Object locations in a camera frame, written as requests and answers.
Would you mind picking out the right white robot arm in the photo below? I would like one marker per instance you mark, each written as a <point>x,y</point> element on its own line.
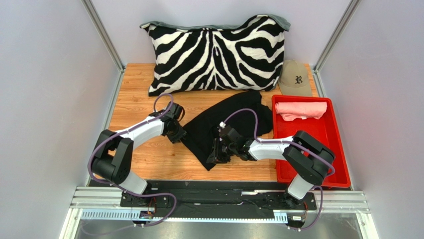
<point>311,160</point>

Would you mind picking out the zebra striped pillow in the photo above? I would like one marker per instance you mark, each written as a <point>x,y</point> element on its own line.
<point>249,56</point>

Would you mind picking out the left aluminium frame post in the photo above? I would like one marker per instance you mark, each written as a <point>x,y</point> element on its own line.
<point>96,19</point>

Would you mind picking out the aluminium frame post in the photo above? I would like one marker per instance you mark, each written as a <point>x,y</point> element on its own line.
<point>96,19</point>
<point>338,31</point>

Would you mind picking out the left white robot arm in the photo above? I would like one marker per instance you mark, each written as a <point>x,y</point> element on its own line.
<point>110,161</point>

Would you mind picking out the rolled pink t-shirt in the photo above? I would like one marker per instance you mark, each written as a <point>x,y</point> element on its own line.
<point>290,111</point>

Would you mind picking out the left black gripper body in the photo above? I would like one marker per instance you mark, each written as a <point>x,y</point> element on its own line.
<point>177,132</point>

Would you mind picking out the beige baseball cap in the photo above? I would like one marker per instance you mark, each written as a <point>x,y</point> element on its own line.
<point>294,79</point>

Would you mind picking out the black t-shirt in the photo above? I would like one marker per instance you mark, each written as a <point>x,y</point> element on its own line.
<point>203,129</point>

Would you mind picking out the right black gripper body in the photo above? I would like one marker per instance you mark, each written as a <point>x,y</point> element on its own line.
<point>218,150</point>

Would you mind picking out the right aluminium frame post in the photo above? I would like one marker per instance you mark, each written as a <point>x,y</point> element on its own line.
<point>338,31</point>

